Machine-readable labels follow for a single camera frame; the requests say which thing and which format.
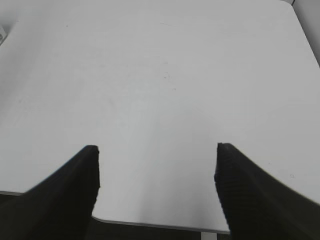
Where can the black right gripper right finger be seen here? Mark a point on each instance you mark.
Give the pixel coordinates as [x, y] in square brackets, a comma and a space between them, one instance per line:
[256, 206]

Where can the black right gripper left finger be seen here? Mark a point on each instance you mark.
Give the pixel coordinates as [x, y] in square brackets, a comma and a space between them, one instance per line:
[58, 208]

